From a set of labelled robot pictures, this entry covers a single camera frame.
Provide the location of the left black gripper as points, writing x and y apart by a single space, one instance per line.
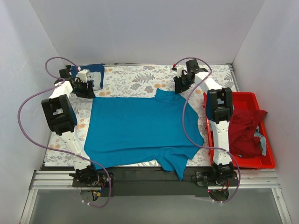
86 91

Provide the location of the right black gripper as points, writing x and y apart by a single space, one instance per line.
181 86

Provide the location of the teal blue t-shirt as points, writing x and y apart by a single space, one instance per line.
124 131

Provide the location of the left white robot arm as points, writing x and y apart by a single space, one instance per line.
62 120

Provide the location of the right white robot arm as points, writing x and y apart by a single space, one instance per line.
219 110

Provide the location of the folded navy printed t-shirt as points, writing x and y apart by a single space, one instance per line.
96 75

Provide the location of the dark red t-shirt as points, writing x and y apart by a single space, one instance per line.
242 126

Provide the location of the light blue t-shirt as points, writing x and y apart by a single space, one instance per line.
262 142

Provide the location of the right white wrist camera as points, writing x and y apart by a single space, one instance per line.
178 69

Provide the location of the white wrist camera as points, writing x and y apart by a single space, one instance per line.
83 75
178 69

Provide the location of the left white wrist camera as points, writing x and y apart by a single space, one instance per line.
83 75

